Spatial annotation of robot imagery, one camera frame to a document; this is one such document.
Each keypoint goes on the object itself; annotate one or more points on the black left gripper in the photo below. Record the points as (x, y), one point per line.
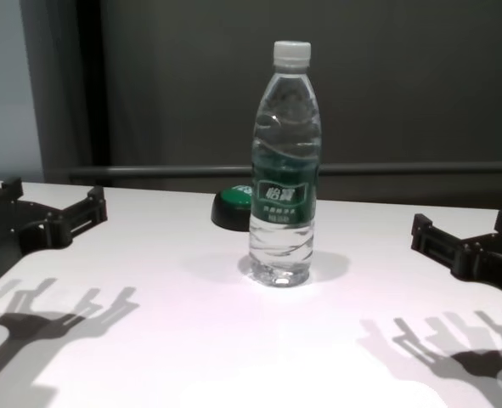
(4, 229)

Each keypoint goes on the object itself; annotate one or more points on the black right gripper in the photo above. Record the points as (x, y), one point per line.
(497, 263)

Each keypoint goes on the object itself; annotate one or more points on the clear water bottle green label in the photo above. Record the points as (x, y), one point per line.
(282, 127)

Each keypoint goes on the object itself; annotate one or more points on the green YES button black base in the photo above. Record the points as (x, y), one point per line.
(231, 208)

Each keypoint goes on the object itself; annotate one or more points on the dark vertical partition post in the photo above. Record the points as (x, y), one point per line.
(93, 85)

